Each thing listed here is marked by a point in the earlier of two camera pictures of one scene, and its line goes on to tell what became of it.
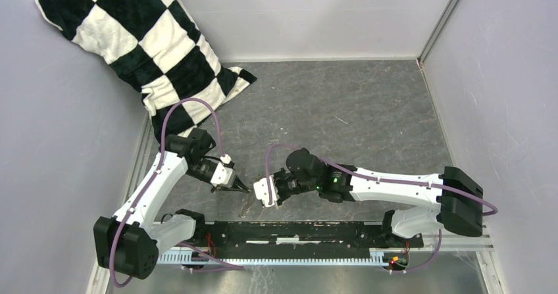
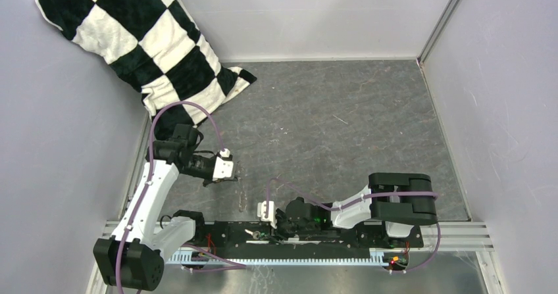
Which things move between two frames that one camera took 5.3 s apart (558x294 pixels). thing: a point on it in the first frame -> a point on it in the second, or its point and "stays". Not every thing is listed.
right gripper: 280,197 -> 278,229
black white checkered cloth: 141,32 stays
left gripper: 235,185 -> 210,180
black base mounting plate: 301,237 stays
